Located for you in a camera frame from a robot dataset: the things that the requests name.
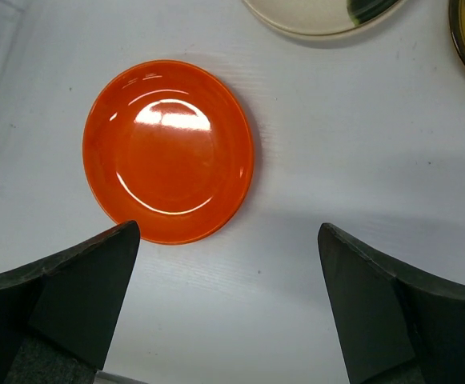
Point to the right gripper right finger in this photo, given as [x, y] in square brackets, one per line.
[396, 323]

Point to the orange plate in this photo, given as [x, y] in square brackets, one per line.
[168, 145]

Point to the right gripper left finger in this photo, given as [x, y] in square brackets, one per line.
[58, 314]

